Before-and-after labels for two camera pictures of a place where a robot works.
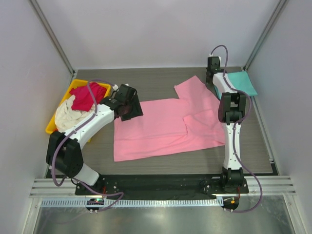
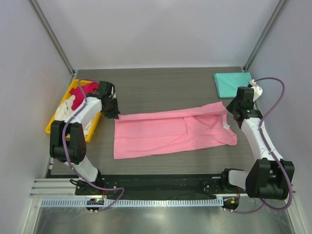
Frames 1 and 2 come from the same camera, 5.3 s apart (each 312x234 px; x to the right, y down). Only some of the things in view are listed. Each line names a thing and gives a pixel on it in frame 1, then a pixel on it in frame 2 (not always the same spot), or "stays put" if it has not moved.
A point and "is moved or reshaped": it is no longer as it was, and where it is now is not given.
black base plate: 164,185 stays put
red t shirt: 83,100 stays put
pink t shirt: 189,123 is moved or reshaped
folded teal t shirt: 240,80 stays put
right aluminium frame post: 264,34 stays put
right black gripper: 208,81 → 230,107
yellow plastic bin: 51,127 stays put
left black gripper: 137,110 → 115,113
